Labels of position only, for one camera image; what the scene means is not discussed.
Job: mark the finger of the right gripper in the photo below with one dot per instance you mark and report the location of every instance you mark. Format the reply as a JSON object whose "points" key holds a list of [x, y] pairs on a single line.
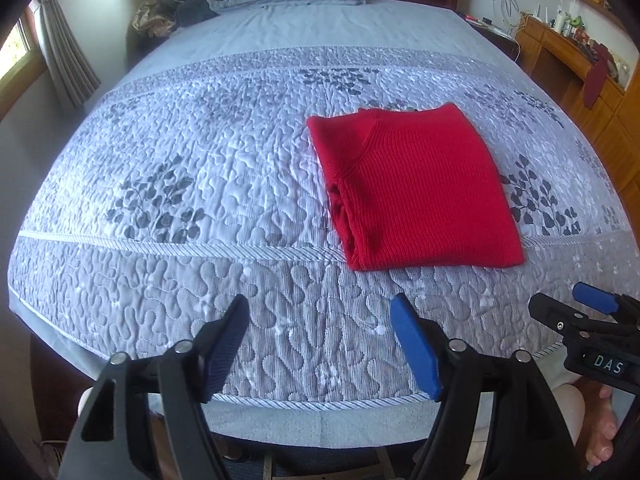
{"points": [[617, 306], [564, 320]]}

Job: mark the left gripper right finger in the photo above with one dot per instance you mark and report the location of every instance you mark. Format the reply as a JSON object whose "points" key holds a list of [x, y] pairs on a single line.
{"points": [[496, 416]]}

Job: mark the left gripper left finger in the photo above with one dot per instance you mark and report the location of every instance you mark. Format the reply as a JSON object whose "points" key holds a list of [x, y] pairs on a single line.
{"points": [[112, 438]]}

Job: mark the red knit sweater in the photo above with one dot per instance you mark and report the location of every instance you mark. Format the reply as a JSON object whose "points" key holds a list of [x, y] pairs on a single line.
{"points": [[414, 189]]}

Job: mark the pile of clothes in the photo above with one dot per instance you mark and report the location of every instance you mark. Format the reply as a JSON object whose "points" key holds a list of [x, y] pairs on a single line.
{"points": [[160, 18]]}

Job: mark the wooden desk cabinet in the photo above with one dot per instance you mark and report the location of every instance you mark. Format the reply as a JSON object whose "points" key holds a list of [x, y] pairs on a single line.
{"points": [[611, 123]]}

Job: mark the dark red hanging cloth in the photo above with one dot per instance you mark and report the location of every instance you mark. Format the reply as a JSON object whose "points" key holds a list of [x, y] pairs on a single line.
{"points": [[594, 82]]}

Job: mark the grey quilted bedspread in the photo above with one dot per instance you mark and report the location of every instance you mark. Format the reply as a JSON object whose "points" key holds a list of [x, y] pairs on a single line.
{"points": [[194, 180]]}

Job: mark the grey curtain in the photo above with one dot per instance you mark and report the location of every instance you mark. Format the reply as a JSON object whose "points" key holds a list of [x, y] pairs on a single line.
{"points": [[73, 77]]}

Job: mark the wooden window frame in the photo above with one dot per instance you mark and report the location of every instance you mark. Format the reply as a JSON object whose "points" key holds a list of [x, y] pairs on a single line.
{"points": [[22, 62]]}

